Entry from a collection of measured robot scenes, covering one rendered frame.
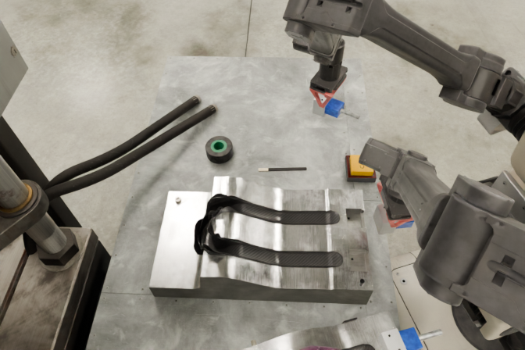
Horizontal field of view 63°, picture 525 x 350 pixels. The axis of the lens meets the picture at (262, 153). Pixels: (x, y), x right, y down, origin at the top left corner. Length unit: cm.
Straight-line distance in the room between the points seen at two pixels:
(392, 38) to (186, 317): 75
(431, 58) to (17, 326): 105
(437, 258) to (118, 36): 297
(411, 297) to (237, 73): 100
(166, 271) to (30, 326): 34
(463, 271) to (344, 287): 59
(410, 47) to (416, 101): 199
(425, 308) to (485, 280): 128
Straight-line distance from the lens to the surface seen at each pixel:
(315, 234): 105
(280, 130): 134
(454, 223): 42
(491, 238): 41
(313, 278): 100
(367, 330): 101
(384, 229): 103
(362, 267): 105
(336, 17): 62
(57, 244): 118
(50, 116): 281
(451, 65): 80
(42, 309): 121
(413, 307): 169
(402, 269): 173
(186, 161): 129
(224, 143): 127
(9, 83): 123
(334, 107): 123
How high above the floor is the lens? 181
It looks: 52 degrees down
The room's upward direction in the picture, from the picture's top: 2 degrees counter-clockwise
